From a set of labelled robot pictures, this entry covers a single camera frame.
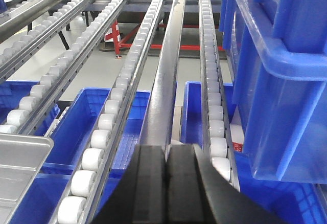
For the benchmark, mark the small silver ribbed tray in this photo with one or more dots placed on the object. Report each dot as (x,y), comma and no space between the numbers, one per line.
(21,159)

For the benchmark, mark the large blue crate on shelf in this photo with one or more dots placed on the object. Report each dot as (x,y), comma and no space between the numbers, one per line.
(278,54)

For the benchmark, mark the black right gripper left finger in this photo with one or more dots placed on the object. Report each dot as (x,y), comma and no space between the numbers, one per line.
(140,196)

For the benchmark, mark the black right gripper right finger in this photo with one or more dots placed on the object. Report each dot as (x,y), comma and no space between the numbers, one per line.
(197,193)

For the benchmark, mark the red pallet frame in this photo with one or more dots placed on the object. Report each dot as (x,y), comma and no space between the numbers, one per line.
(119,43)

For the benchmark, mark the steel divider rail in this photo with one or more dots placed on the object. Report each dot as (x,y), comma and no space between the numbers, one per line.
(157,128)

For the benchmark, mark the blue bin lower shelf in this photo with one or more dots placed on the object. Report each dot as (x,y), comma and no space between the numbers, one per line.
(85,129)
(191,124)

